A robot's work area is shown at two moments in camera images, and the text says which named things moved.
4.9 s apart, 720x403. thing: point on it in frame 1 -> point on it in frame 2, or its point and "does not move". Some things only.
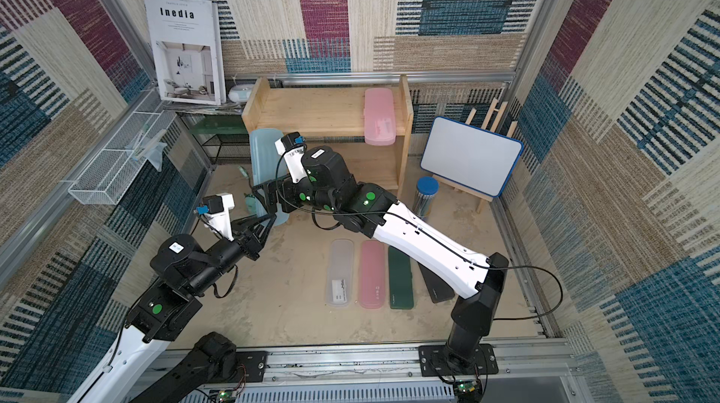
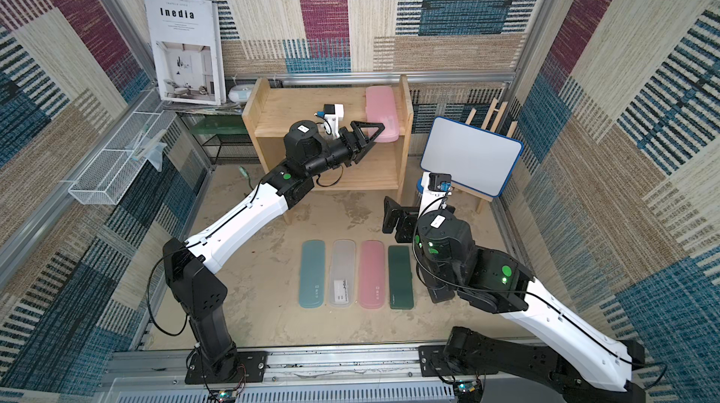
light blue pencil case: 266,164 -> 312,274
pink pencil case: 372,275 does not move
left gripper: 246,238 -> 352,153
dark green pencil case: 400,279 does not move
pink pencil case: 379,116 does not move
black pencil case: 438,290 does not move
